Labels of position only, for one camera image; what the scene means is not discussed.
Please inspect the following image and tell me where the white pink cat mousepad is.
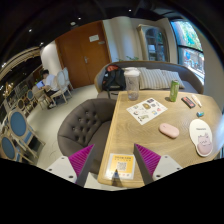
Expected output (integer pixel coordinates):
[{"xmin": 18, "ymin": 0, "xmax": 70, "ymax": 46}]
[{"xmin": 189, "ymin": 119, "xmax": 213, "ymax": 157}]

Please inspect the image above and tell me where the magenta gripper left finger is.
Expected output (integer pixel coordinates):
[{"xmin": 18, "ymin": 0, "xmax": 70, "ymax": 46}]
[{"xmin": 46, "ymin": 143, "xmax": 96, "ymax": 188}]

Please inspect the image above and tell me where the white sticker sheet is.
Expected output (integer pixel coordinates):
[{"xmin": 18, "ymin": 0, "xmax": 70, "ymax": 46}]
[{"xmin": 127, "ymin": 98, "xmax": 167, "ymax": 125}]

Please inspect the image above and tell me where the yellow QR code sign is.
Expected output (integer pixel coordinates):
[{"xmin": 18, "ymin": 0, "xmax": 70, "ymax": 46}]
[{"xmin": 105, "ymin": 153, "xmax": 135, "ymax": 180}]

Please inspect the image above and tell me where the grey sofa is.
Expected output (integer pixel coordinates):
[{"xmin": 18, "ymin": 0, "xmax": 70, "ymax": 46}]
[{"xmin": 93, "ymin": 60, "xmax": 205, "ymax": 100}]

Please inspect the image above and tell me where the pink computer mouse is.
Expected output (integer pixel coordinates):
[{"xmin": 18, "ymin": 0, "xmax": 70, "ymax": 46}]
[{"xmin": 159, "ymin": 123, "xmax": 179, "ymax": 138}]

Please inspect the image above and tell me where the striped cushion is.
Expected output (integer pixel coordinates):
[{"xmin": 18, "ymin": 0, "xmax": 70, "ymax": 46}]
[
  {"xmin": 139, "ymin": 67, "xmax": 169, "ymax": 90},
  {"xmin": 162, "ymin": 70, "xmax": 185, "ymax": 89}
]

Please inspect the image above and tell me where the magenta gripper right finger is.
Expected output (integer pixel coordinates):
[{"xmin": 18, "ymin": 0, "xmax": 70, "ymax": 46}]
[{"xmin": 133, "ymin": 143, "xmax": 184, "ymax": 186}]

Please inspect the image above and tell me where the blue cushioned chair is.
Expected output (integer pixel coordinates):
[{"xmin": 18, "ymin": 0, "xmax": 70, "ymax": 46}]
[
  {"xmin": 8, "ymin": 109, "xmax": 45, "ymax": 157},
  {"xmin": 1, "ymin": 135, "xmax": 34, "ymax": 164}
]

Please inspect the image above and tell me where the green drink can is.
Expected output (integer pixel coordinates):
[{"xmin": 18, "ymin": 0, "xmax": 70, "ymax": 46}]
[{"xmin": 169, "ymin": 80, "xmax": 179, "ymax": 102}]

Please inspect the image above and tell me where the white dining chair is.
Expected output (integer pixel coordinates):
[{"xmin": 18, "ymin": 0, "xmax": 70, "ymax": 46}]
[{"xmin": 50, "ymin": 71, "xmax": 69, "ymax": 101}]

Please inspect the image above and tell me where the white pen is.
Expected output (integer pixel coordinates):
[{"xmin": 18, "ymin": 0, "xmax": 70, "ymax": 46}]
[{"xmin": 191, "ymin": 94, "xmax": 202, "ymax": 107}]

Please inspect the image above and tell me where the brown wooden door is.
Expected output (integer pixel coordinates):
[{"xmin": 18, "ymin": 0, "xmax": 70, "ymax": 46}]
[{"xmin": 56, "ymin": 21, "xmax": 110, "ymax": 88}]

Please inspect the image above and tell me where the black orange backpack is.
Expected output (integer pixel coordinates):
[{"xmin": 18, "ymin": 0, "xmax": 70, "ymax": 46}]
[{"xmin": 102, "ymin": 64, "xmax": 126, "ymax": 91}]

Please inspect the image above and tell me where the black red phone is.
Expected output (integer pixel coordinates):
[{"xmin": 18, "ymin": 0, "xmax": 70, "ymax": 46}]
[{"xmin": 181, "ymin": 97, "xmax": 196, "ymax": 108}]

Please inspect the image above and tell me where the blue cushioned chair lower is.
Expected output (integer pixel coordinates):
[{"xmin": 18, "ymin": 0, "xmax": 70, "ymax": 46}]
[{"xmin": 1, "ymin": 135, "xmax": 34, "ymax": 164}]

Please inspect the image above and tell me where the clear plastic shaker bottle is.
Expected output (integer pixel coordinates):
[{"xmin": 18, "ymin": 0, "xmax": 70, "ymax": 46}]
[{"xmin": 124, "ymin": 67, "xmax": 140, "ymax": 101}]

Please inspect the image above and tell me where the grey tufted armchair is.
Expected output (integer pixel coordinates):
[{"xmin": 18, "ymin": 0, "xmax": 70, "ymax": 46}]
[{"xmin": 57, "ymin": 98, "xmax": 116, "ymax": 174}]

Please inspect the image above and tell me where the small blue eraser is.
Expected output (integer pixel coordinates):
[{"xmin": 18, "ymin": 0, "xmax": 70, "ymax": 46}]
[{"xmin": 196, "ymin": 112, "xmax": 204, "ymax": 117}]

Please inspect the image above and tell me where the seated person white shirt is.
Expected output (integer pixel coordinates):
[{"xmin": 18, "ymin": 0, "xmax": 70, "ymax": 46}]
[{"xmin": 42, "ymin": 70, "xmax": 59, "ymax": 109}]

